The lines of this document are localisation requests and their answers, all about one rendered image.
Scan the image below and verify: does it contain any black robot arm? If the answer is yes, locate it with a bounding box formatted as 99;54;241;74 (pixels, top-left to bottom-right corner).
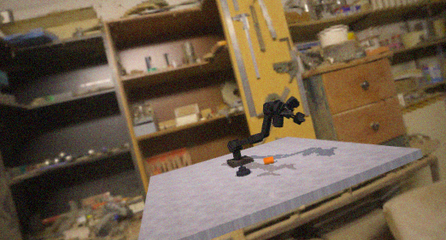
227;96;299;161

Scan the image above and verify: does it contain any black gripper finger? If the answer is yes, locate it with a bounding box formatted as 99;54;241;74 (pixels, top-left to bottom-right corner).
279;103;294;115
296;113;305;124

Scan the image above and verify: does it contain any orange knob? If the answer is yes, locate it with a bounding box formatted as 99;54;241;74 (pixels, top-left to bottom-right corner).
263;157;274;165

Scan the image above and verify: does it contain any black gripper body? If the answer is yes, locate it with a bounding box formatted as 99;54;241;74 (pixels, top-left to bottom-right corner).
273;101;300;123

